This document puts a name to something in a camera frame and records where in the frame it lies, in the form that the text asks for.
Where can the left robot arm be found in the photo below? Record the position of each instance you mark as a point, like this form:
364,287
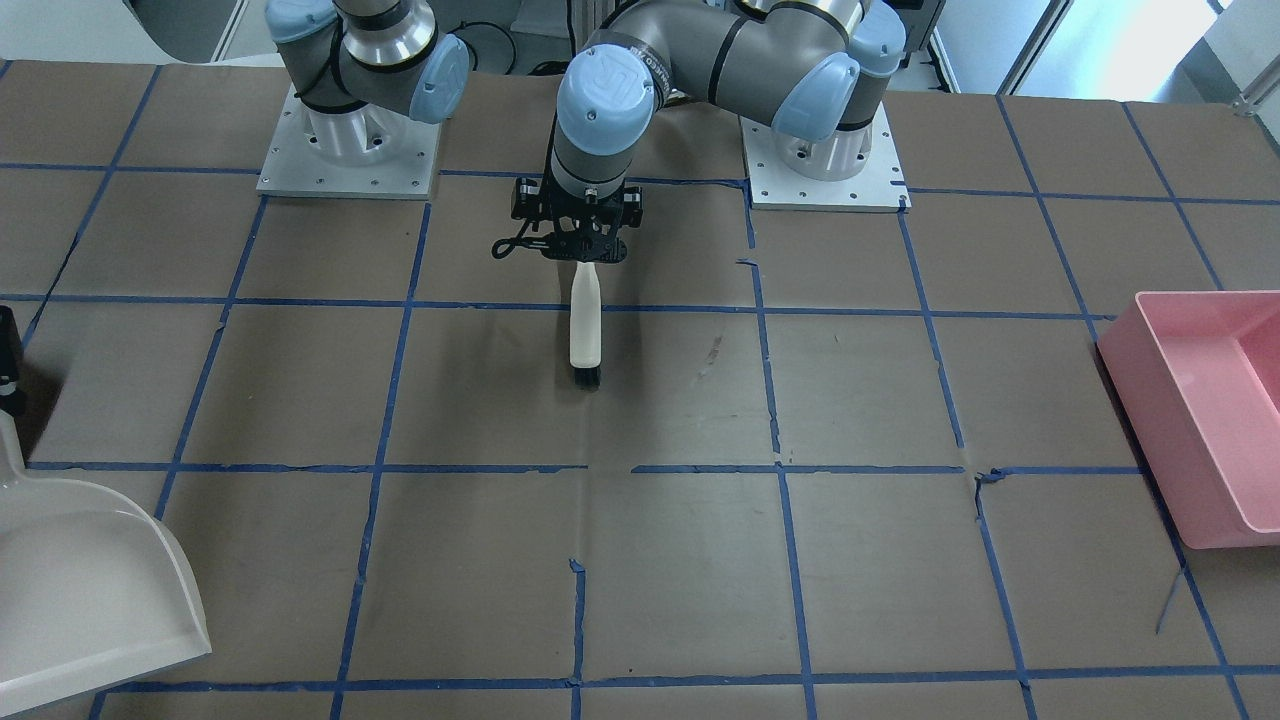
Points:
810,70

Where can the cream plastic dustpan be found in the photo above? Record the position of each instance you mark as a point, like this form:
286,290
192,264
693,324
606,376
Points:
94,590

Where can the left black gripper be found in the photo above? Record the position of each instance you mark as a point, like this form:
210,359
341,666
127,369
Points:
526,199

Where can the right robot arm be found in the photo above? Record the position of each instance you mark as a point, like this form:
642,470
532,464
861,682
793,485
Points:
79,75

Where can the pink plastic bin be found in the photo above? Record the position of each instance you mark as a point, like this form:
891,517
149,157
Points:
1197,373

